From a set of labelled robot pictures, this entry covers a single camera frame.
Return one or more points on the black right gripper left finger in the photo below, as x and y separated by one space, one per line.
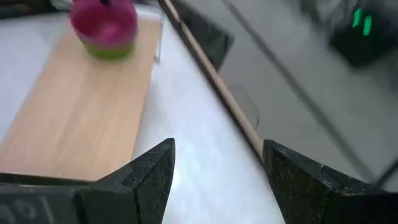
143 186

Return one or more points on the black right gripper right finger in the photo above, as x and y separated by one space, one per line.
304 193

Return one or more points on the green translucent small bowl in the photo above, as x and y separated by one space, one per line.
109 52

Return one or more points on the magenta translucent small bowl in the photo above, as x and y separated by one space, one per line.
105 21

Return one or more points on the wooden board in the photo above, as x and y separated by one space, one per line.
81 109

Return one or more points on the black device with green lights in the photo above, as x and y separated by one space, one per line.
360 40

